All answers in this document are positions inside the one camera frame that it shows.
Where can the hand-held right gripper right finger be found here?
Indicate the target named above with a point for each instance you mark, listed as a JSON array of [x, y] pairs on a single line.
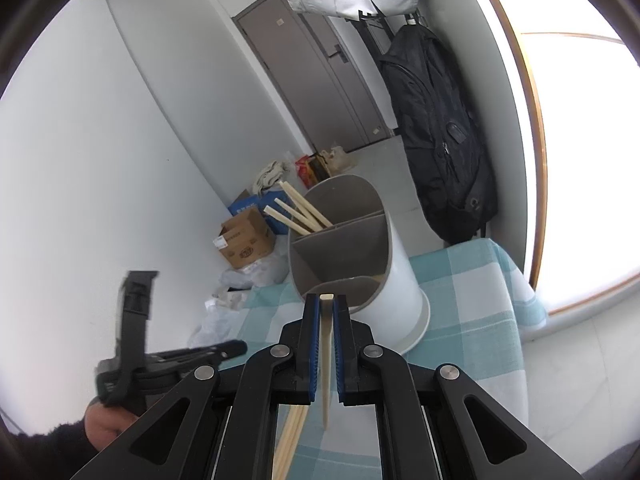
[[339, 360]]

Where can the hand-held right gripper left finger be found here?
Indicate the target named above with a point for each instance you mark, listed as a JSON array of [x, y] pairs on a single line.
[[314, 360]]

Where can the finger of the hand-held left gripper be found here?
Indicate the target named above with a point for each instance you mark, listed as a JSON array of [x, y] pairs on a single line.
[[180, 354], [230, 347]]

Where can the white grey utensil holder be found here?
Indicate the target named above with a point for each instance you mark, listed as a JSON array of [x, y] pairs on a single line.
[[395, 280]]

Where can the person's left forearm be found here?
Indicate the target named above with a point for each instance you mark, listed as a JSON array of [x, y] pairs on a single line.
[[45, 452]]

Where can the person's left hand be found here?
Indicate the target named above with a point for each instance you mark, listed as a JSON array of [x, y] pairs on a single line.
[[107, 425]]

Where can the grey plastic bags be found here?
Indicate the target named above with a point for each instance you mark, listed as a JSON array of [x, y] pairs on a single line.
[[225, 310]]

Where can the brown cardboard box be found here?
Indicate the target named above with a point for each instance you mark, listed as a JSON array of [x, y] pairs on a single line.
[[247, 242]]

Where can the teal checkered tablecloth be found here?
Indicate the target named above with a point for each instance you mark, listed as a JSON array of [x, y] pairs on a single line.
[[465, 310]]

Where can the blue cardboard box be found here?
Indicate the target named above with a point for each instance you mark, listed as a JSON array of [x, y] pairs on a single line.
[[247, 208]]

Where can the beige cloth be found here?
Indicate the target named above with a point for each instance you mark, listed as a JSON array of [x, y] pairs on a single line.
[[272, 175]]

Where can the red bag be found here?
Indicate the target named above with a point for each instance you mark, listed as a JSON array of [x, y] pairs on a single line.
[[306, 170]]

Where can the beige plastic bag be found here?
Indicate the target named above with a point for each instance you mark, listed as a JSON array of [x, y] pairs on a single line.
[[340, 160]]

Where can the black backpack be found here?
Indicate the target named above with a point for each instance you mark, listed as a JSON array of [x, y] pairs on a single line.
[[440, 135]]

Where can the grey door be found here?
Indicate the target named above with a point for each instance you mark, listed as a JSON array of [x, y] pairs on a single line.
[[300, 60]]

